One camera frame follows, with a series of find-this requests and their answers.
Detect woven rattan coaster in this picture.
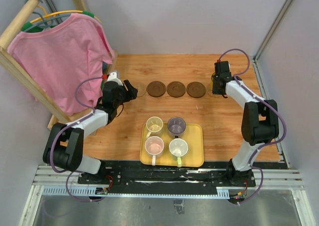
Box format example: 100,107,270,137
206,82,222,98
133,83,147,97

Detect brown coaster top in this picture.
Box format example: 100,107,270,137
147,81,166,97

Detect brown coaster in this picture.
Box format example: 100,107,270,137
166,81,186,98
147,81,166,97
186,81,206,98

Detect brown coaster bottom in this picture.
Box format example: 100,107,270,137
166,81,186,98

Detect yellow transparent mug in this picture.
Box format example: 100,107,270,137
210,73,215,95

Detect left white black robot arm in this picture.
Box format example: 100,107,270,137
43,80,138,175

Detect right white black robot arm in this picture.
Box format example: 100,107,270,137
211,60,279,186

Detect cream mug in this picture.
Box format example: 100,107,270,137
146,116,164,139

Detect purple mug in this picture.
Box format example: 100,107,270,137
167,117,186,139

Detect pink t-shirt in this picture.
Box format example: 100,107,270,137
7,13,114,115

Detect pink mug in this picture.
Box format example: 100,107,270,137
145,136,164,166

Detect yellow plastic tray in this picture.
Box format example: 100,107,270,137
155,123,204,167

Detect grey-green hanger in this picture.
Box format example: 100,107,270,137
20,0,93,32

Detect yellow hanger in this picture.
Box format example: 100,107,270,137
31,0,101,23

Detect wooden clothes rack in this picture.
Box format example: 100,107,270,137
0,0,117,123

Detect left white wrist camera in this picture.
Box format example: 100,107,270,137
106,70,123,86

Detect white green-handled mug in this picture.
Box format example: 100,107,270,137
169,138,188,168

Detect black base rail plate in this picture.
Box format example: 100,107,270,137
73,161,256,195

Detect aluminium frame rails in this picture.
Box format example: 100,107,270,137
33,166,304,199

